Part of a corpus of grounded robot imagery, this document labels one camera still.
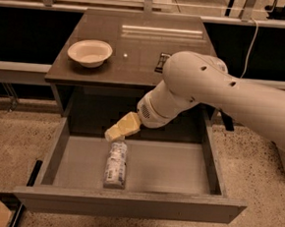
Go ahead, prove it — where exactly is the grey cabinet with counter top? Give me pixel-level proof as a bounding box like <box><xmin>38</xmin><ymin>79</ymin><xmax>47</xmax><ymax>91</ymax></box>
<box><xmin>41</xmin><ymin>4</ymin><xmax>239</xmax><ymax>131</ymax></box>

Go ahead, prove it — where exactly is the grey open top drawer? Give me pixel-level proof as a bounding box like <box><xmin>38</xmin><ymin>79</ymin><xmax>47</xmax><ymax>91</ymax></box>
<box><xmin>12</xmin><ymin>83</ymin><xmax>256</xmax><ymax>227</ymax></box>

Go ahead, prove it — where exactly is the black bar on floor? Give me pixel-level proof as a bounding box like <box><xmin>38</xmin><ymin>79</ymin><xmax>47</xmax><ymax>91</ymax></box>
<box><xmin>10</xmin><ymin>158</ymin><xmax>44</xmax><ymax>227</ymax></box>

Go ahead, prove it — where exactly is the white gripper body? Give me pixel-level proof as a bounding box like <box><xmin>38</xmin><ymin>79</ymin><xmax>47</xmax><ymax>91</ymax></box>
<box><xmin>137</xmin><ymin>81</ymin><xmax>198</xmax><ymax>129</ymax></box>

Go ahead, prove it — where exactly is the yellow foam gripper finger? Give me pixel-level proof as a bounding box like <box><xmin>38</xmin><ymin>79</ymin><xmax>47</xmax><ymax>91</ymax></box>
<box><xmin>117</xmin><ymin>112</ymin><xmax>141</xmax><ymax>137</ymax></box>
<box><xmin>104</xmin><ymin>124</ymin><xmax>125</xmax><ymax>142</ymax></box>

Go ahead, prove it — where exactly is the grey rail shelf behind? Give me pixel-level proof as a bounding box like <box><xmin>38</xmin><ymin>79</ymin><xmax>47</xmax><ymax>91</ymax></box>
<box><xmin>0</xmin><ymin>6</ymin><xmax>285</xmax><ymax>90</ymax></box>

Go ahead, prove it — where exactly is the clear blue-label plastic bottle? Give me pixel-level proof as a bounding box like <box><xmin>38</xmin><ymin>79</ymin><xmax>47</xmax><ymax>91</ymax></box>
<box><xmin>103</xmin><ymin>142</ymin><xmax>128</xmax><ymax>189</ymax></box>

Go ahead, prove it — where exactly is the white cable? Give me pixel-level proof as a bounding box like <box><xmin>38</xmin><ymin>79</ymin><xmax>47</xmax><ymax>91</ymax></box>
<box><xmin>239</xmin><ymin>16</ymin><xmax>260</xmax><ymax>80</ymax></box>

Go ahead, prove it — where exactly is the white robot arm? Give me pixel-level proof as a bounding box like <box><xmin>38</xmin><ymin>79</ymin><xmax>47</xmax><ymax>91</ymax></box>
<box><xmin>104</xmin><ymin>51</ymin><xmax>285</xmax><ymax>152</ymax></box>

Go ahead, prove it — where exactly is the white bowl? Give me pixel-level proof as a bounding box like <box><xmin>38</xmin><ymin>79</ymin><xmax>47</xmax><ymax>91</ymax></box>
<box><xmin>67</xmin><ymin>39</ymin><xmax>113</xmax><ymax>68</ymax></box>

